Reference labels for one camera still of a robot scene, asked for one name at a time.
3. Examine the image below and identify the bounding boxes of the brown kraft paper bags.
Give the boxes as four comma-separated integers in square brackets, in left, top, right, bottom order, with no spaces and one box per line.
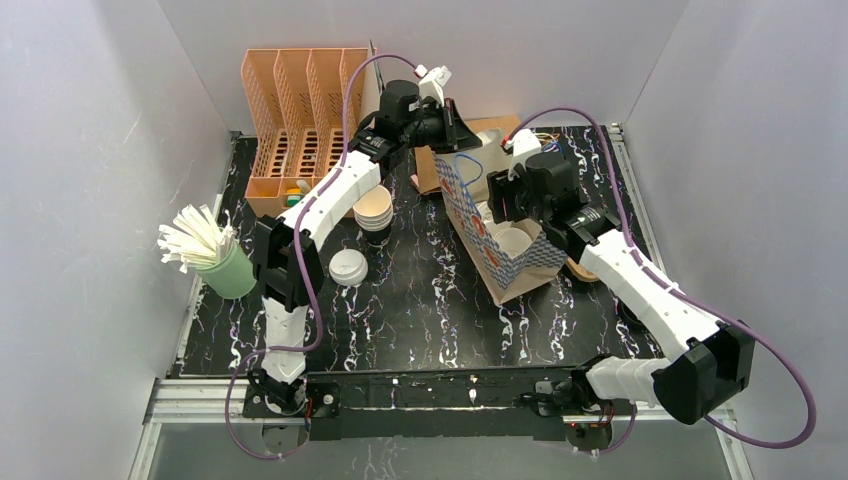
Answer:
[410,114,521,196]

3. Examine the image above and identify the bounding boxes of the blue checkered paper bag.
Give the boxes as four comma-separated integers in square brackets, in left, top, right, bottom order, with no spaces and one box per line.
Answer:
[433,128,567,305]

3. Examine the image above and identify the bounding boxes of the purple cable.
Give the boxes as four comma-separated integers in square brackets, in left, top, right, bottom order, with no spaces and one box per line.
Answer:
[225,52,425,462]
[503,107,818,458]

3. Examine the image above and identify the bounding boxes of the stack of white paper cups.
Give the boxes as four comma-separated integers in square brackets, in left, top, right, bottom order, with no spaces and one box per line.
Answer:
[353,185,394,246]

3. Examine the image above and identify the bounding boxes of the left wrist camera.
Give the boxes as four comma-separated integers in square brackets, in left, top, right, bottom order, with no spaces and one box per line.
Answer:
[414,64,452,107]

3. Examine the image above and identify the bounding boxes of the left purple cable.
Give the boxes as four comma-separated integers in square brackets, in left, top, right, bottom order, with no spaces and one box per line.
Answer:
[225,52,425,462]

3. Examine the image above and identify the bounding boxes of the green yellow packets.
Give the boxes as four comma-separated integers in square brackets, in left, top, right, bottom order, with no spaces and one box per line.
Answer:
[285,179,312,207]

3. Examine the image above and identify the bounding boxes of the orange plastic file rack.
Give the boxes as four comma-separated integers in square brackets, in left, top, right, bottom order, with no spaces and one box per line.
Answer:
[241,48,374,216]

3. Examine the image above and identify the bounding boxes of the black cup lids stack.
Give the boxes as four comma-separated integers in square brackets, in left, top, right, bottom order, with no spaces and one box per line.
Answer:
[616,301,644,328]

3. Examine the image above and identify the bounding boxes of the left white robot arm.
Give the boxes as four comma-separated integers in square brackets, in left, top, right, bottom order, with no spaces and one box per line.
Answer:
[247,79,482,410]

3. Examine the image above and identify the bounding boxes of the brown pulp cup carrier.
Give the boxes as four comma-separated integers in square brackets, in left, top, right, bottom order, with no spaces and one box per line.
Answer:
[565,258,599,283]

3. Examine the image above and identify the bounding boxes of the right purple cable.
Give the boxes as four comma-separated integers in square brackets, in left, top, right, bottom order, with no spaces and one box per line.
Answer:
[503,107,818,458]

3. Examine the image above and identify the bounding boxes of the stack of white cup lids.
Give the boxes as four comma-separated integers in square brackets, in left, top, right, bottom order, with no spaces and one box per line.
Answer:
[329,249,368,286]

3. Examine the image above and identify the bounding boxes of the grey folder in rack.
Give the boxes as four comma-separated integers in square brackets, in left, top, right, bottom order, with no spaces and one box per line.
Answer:
[358,61,384,119]

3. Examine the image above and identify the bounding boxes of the colourful bag handles bundle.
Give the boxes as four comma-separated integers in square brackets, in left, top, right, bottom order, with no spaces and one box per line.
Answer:
[535,132,562,152]

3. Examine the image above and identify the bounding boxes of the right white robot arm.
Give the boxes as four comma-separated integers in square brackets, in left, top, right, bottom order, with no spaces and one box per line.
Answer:
[486,152,754,425]

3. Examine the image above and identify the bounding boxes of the green cup of straws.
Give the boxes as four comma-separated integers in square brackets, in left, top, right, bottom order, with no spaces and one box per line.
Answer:
[156,204,257,300]

